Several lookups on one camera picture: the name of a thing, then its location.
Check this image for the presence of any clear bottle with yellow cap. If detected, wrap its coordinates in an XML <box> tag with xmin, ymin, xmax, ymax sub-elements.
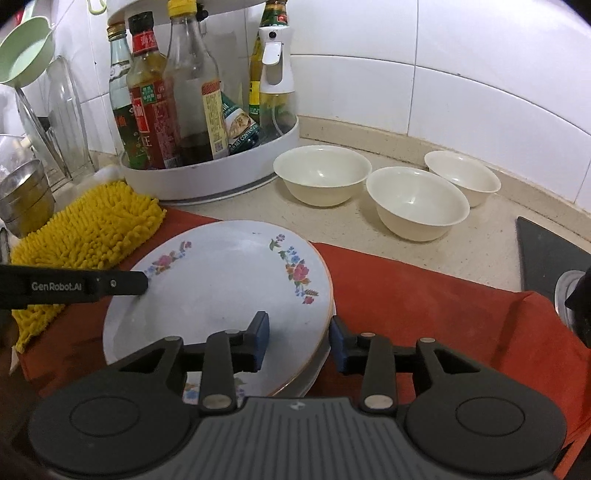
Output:
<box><xmin>163</xmin><ymin>0</ymin><xmax>229</xmax><ymax>165</ymax></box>

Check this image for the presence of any white spray bottle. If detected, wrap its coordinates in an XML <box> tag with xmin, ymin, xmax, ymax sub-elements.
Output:
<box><xmin>257</xmin><ymin>27</ymin><xmax>296</xmax><ymax>139</ymax></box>

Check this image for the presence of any stove burner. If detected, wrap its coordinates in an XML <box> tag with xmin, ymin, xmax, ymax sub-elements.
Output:
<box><xmin>551</xmin><ymin>267</ymin><xmax>591</xmax><ymax>348</ymax></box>

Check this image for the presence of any white floral plate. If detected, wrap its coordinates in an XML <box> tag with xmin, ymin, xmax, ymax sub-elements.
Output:
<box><xmin>102</xmin><ymin>220</ymin><xmax>334</xmax><ymax>407</ymax></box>

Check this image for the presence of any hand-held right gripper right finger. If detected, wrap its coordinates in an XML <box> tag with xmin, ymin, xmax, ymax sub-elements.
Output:
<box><xmin>329</xmin><ymin>316</ymin><xmax>485</xmax><ymax>412</ymax></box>

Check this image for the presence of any white plate with gold rim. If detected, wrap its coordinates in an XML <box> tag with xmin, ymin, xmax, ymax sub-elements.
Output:
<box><xmin>273</xmin><ymin>339</ymin><xmax>335</xmax><ymax>399</ymax></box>

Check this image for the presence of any stack of metal bowls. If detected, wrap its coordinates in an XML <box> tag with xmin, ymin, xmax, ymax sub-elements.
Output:
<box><xmin>0</xmin><ymin>159</ymin><xmax>57</xmax><ymax>236</ymax></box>

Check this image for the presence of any green glass bottle white label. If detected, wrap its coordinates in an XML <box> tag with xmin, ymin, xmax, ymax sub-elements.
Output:
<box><xmin>107</xmin><ymin>22</ymin><xmax>153</xmax><ymax>169</ymax></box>

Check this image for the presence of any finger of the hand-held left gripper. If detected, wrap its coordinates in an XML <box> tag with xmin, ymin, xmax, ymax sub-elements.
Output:
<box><xmin>95</xmin><ymin>270</ymin><xmax>150</xmax><ymax>296</ymax></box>

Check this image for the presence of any yellow chenille cloth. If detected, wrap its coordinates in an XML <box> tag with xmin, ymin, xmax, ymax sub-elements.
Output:
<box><xmin>10</xmin><ymin>166</ymin><xmax>167</xmax><ymax>354</ymax></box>

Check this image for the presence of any white bowl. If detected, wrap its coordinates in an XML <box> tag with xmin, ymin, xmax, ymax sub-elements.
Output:
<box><xmin>273</xmin><ymin>145</ymin><xmax>373</xmax><ymax>207</ymax></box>
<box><xmin>366</xmin><ymin>166</ymin><xmax>472</xmax><ymax>242</ymax></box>
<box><xmin>424</xmin><ymin>150</ymin><xmax>502</xmax><ymax>208</ymax></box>

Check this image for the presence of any green bottle with yellow label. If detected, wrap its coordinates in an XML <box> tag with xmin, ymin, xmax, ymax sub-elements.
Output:
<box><xmin>248</xmin><ymin>0</ymin><xmax>293</xmax><ymax>121</ymax></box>

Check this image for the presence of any red cloth mat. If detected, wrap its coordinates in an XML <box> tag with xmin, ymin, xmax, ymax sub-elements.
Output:
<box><xmin>18</xmin><ymin>205</ymin><xmax>591</xmax><ymax>480</ymax></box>

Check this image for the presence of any red label sauce bottle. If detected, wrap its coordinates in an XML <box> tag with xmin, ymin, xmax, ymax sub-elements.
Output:
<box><xmin>126</xmin><ymin>13</ymin><xmax>184</xmax><ymax>171</ymax></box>

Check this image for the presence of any white rotating condiment rack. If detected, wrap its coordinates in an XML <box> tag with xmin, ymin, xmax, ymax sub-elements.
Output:
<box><xmin>105</xmin><ymin>0</ymin><xmax>302</xmax><ymax>202</ymax></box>

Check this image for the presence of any glass lid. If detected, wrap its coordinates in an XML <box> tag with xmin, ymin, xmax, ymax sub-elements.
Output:
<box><xmin>44</xmin><ymin>55</ymin><xmax>100</xmax><ymax>184</ymax></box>

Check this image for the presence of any light green colander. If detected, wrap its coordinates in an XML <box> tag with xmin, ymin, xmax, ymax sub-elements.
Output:
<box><xmin>0</xmin><ymin>16</ymin><xmax>55</xmax><ymax>86</ymax></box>

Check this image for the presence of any green label canister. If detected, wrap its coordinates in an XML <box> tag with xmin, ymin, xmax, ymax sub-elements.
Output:
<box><xmin>221</xmin><ymin>90</ymin><xmax>265</xmax><ymax>155</ymax></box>

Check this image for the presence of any black stove top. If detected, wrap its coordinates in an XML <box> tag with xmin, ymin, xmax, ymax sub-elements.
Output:
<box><xmin>515</xmin><ymin>216</ymin><xmax>591</xmax><ymax>296</ymax></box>

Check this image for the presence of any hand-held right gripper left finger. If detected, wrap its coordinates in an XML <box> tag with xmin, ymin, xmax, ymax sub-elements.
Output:
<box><xmin>107</xmin><ymin>311</ymin><xmax>271</xmax><ymax>412</ymax></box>

